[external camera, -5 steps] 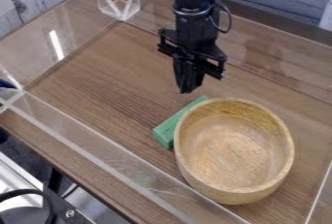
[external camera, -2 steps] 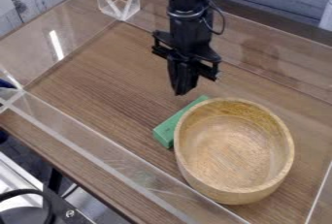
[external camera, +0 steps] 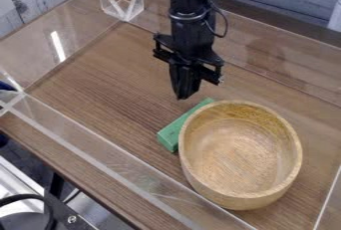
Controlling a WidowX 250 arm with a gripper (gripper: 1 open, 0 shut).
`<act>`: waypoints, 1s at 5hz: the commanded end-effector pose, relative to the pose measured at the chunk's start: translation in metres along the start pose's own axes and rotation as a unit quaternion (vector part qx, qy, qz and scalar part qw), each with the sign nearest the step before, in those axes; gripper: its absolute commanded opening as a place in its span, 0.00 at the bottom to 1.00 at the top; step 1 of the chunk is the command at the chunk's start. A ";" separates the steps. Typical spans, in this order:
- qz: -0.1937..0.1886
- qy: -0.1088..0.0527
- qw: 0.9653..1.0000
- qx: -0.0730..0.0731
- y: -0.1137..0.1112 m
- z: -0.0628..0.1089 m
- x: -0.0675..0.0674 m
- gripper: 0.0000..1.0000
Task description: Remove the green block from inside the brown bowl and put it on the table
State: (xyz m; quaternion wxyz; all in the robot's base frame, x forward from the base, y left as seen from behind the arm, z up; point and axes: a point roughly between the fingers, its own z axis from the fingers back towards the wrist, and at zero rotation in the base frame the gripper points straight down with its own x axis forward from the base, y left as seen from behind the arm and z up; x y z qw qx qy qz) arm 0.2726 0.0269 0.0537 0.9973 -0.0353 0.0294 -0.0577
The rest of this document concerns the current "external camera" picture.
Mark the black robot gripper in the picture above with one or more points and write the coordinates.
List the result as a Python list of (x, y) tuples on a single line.
[(186, 50)]

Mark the green rectangular block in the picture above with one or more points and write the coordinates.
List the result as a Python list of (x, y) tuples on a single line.
[(169, 133)]

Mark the brown wooden bowl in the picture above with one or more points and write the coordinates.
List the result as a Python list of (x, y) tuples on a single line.
[(241, 154)]

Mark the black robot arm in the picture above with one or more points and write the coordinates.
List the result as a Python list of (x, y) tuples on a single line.
[(196, 6)]

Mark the clear acrylic tray walls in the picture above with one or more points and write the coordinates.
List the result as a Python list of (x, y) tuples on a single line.
[(94, 98)]

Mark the black table leg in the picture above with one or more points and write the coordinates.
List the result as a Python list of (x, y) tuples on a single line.
[(57, 185)]

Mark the black metal bracket with screw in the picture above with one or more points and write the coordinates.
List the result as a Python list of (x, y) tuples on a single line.
[(67, 219)]

